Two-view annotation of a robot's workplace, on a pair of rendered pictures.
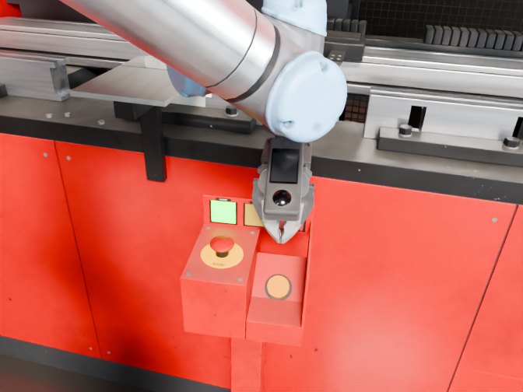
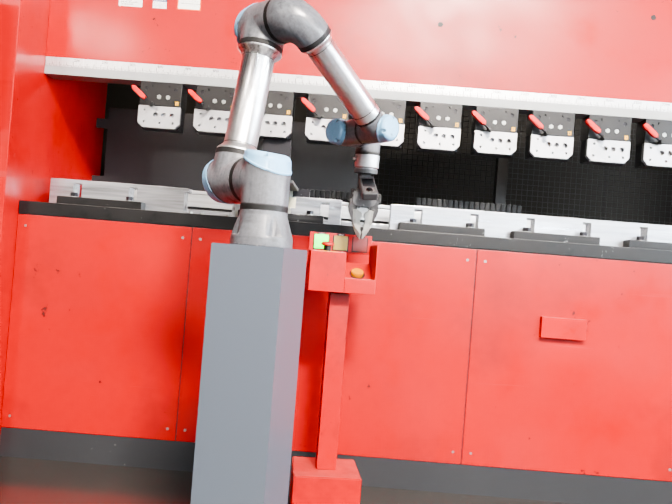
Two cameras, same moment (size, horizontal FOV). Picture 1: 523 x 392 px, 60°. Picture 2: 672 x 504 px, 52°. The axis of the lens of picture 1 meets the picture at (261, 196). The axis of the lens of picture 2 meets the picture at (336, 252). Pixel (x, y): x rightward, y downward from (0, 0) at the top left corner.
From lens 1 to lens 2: 1.62 m
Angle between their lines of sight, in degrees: 33
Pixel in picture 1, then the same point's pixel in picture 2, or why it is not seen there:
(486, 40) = (452, 204)
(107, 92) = not seen: hidden behind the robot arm
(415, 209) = (425, 257)
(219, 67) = (367, 110)
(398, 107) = (407, 210)
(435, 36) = (422, 202)
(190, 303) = (314, 267)
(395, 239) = (415, 280)
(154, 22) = (356, 93)
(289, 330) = (368, 282)
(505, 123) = (465, 217)
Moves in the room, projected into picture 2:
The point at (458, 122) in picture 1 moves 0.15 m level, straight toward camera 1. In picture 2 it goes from (440, 218) to (437, 215)
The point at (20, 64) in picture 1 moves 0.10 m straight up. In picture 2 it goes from (162, 190) to (165, 162)
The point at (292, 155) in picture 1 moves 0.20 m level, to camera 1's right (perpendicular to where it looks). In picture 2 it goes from (370, 180) to (433, 186)
